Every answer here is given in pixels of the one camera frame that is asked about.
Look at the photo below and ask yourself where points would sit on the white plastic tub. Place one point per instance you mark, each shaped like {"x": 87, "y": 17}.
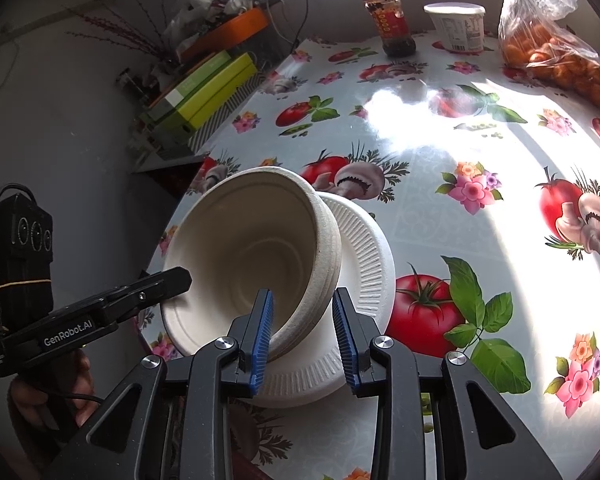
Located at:
{"x": 457, "y": 27}

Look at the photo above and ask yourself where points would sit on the person's left hand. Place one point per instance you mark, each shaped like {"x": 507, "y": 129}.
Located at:
{"x": 82, "y": 380}

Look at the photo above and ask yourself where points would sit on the olive green flat box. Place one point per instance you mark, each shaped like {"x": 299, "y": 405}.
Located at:
{"x": 190, "y": 85}

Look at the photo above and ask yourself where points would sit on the white crumpled plastic bags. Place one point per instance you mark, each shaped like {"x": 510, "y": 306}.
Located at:
{"x": 200, "y": 10}

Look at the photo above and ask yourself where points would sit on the orange tray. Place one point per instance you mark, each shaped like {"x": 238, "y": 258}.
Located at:
{"x": 230, "y": 30}

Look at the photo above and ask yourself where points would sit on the dried red branches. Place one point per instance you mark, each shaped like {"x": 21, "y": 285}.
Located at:
{"x": 125, "y": 25}

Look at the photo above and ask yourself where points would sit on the lime green box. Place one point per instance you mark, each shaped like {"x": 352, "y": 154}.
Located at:
{"x": 210, "y": 95}

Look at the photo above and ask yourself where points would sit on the striped box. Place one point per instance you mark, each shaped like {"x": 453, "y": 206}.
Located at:
{"x": 215, "y": 125}

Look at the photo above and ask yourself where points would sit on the large white ribbed paper plate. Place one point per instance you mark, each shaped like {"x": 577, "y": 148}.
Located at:
{"x": 365, "y": 260}

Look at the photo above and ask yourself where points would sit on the red label chili sauce jar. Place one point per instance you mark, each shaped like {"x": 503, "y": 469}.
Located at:
{"x": 387, "y": 20}

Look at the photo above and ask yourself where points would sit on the pile of small oranges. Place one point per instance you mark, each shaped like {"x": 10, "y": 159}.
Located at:
{"x": 565, "y": 67}

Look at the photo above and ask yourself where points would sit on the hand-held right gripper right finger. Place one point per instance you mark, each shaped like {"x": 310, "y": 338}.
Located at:
{"x": 342, "y": 345}

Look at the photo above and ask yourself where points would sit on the grey side cabinet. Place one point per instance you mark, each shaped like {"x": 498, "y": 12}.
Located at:
{"x": 170, "y": 155}

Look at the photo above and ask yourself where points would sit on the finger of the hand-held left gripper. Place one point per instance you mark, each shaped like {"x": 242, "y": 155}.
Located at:
{"x": 155, "y": 287}

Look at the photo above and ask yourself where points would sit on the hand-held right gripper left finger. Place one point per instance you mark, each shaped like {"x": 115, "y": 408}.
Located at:
{"x": 262, "y": 345}

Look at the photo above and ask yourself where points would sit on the vegetable print tablecloth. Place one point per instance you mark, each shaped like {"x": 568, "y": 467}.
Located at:
{"x": 505, "y": 240}

